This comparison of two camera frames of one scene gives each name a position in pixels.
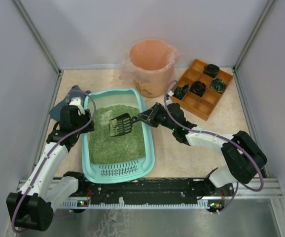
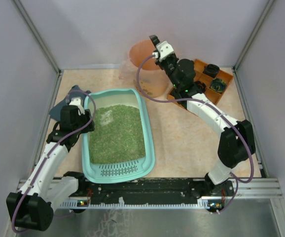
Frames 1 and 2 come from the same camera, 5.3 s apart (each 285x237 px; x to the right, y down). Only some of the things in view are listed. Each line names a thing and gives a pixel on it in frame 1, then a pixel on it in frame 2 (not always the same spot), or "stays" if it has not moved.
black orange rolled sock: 198,88 stays
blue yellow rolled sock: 218,85 stays
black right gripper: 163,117 to 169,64
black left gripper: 87,122 stays
